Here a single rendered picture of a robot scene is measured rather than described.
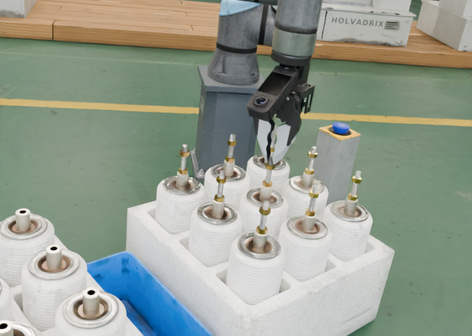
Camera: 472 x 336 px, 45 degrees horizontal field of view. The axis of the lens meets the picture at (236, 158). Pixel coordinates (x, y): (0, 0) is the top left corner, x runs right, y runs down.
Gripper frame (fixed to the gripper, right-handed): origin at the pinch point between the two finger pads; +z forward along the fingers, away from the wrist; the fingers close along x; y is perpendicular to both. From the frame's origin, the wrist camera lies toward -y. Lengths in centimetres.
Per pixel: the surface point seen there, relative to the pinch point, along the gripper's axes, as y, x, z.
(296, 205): 7.0, -4.5, 11.9
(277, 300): -16.7, -13.1, 16.3
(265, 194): -0.4, -0.5, 7.6
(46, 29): 103, 176, 30
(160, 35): 140, 134, 28
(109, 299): -40.5, 2.7, 8.9
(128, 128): 50, 78, 35
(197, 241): -15.1, 4.9, 13.4
